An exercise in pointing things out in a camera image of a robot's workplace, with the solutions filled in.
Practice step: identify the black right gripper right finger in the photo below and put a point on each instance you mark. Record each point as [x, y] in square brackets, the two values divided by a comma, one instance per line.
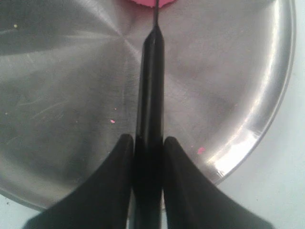
[193, 202]

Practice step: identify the pink clay piece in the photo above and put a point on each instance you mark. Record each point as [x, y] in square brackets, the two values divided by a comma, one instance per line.
[151, 3]

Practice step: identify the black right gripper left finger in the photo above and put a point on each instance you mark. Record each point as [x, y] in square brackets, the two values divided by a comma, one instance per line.
[101, 202]

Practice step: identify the black knife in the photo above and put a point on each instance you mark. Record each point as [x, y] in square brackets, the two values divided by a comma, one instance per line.
[147, 174]

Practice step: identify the round stainless steel plate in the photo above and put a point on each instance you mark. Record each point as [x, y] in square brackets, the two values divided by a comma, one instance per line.
[69, 83]

